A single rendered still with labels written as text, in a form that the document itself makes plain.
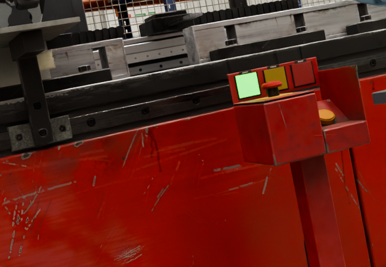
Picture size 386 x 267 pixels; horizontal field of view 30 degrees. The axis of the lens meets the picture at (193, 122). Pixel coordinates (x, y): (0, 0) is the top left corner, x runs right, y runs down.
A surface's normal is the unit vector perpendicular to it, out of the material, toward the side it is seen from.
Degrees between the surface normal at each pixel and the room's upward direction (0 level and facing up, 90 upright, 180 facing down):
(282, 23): 90
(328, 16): 90
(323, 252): 90
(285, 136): 90
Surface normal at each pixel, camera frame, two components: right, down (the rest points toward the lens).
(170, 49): 0.39, -0.03
